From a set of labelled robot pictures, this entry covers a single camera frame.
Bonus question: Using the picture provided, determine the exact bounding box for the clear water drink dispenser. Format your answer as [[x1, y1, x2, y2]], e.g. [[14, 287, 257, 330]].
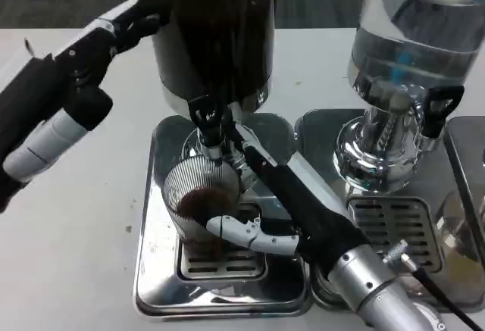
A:
[[295, 0, 485, 312]]

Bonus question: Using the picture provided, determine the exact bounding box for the black dispenser tap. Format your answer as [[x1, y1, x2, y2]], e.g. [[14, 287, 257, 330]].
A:
[[419, 85, 465, 139], [187, 94, 225, 158]]

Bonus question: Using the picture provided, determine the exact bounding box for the dark coffee drink dispenser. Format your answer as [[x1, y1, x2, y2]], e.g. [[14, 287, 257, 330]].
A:
[[134, 0, 312, 317]]

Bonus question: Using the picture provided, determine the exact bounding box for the steel dispenser base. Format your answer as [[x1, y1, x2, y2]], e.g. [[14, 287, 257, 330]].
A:
[[443, 115, 485, 257]]

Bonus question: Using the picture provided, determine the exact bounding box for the clear ribbed glass cup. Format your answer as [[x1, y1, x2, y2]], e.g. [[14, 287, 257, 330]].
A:
[[161, 155, 244, 249]]

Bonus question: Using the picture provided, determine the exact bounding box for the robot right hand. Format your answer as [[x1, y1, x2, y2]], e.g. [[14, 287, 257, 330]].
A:
[[206, 118, 375, 277]]

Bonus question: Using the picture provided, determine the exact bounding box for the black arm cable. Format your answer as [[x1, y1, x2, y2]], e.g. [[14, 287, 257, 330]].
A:
[[381, 240, 484, 331]]

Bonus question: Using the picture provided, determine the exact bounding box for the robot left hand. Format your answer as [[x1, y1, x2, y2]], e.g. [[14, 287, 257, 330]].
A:
[[0, 0, 172, 215]]

